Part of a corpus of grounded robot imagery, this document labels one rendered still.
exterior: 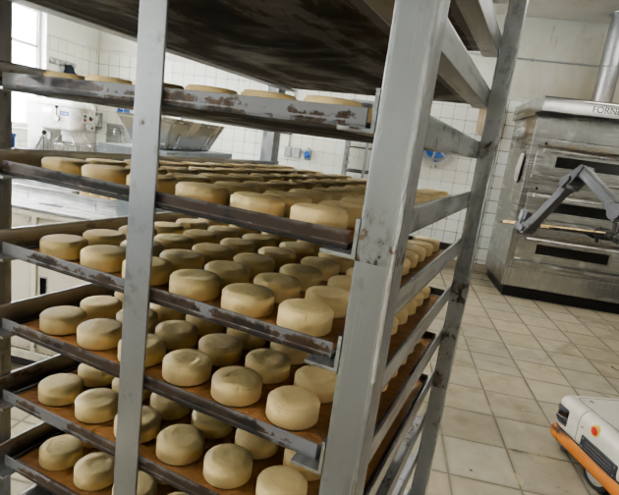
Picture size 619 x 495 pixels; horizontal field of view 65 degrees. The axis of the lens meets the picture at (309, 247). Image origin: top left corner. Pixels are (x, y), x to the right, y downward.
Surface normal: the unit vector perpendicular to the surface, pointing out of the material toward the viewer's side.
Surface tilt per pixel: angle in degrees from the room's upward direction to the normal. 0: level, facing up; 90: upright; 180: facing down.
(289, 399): 0
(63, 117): 90
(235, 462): 0
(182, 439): 0
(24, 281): 90
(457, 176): 90
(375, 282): 90
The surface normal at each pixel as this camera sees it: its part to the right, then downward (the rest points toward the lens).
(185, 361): 0.13, -0.97
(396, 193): -0.42, 0.14
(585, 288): -0.20, 0.22
